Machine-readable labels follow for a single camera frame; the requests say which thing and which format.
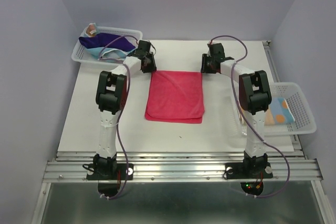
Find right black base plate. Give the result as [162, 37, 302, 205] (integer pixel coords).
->
[223, 162, 274, 180]

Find aluminium mounting rail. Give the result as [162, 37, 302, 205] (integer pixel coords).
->
[43, 151, 323, 183]

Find light blue towel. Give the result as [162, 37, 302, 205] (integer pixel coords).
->
[86, 47, 130, 61]

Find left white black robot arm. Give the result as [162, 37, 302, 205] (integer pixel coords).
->
[87, 40, 156, 180]

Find orange polka dot towel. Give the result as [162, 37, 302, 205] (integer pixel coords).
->
[265, 97, 295, 126]

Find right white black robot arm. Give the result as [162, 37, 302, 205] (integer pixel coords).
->
[201, 42, 272, 179]

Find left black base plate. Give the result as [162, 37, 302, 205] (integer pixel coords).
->
[82, 163, 134, 180]

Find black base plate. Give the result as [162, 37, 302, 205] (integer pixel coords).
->
[223, 162, 274, 180]
[82, 163, 134, 180]

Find white target basket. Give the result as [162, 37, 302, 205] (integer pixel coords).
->
[230, 81, 317, 138]

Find pink towel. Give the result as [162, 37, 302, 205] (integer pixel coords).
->
[145, 70, 205, 124]

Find purple towel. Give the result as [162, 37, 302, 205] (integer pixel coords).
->
[79, 33, 135, 51]

